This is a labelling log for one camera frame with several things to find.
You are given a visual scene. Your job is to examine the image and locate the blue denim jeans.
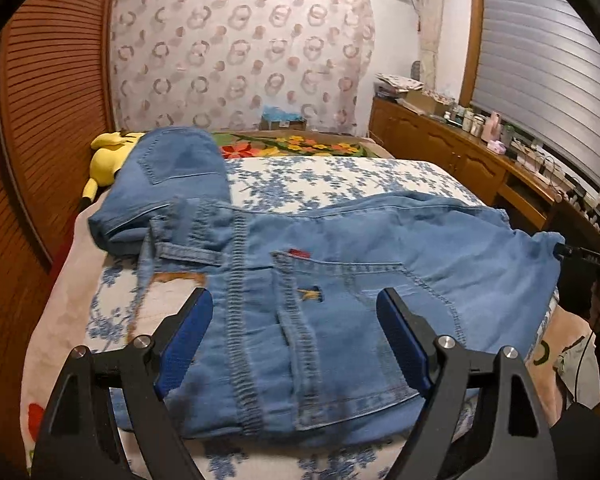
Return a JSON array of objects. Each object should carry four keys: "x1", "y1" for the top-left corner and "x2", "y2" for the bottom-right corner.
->
[{"x1": 90, "y1": 128, "x2": 560, "y2": 446}]

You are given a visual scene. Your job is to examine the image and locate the wooden sideboard cabinet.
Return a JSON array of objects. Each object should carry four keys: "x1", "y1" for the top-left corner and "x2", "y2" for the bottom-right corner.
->
[{"x1": 367, "y1": 98, "x2": 600, "y2": 252}]

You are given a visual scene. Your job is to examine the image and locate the blue floral white quilt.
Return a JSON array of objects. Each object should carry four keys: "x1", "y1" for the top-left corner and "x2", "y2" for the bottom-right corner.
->
[{"x1": 85, "y1": 156, "x2": 478, "y2": 479}]

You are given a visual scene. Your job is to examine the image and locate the pink bottle on sideboard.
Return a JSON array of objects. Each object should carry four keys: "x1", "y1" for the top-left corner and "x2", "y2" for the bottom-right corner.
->
[{"x1": 481, "y1": 112, "x2": 502, "y2": 143}]

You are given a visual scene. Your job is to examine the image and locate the grey window blind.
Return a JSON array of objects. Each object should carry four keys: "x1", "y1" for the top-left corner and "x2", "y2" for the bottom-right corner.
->
[{"x1": 471, "y1": 0, "x2": 600, "y2": 185}]

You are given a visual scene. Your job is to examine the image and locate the cardboard box on sideboard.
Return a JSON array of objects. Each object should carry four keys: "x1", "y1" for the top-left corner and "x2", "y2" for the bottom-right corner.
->
[{"x1": 405, "y1": 90, "x2": 450, "y2": 116}]

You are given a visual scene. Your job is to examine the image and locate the stack of papers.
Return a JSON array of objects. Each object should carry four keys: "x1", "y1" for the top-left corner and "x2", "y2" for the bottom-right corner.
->
[{"x1": 374, "y1": 73, "x2": 424, "y2": 99}]

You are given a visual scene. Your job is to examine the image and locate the yellow Pikachu plush toy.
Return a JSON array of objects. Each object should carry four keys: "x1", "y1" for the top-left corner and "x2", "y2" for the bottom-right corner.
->
[{"x1": 82, "y1": 132, "x2": 145, "y2": 203}]

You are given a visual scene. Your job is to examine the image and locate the brown louvered wardrobe door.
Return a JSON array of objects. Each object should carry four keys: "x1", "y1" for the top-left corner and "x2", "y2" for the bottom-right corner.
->
[{"x1": 0, "y1": 0, "x2": 114, "y2": 479}]

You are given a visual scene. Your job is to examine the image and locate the pink circle-pattern curtain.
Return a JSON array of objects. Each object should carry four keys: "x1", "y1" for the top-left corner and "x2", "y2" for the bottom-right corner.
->
[{"x1": 110, "y1": 0, "x2": 375, "y2": 134}]

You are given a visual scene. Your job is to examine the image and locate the black cable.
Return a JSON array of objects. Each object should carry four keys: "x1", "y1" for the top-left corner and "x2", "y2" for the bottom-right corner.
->
[{"x1": 571, "y1": 328, "x2": 598, "y2": 406}]

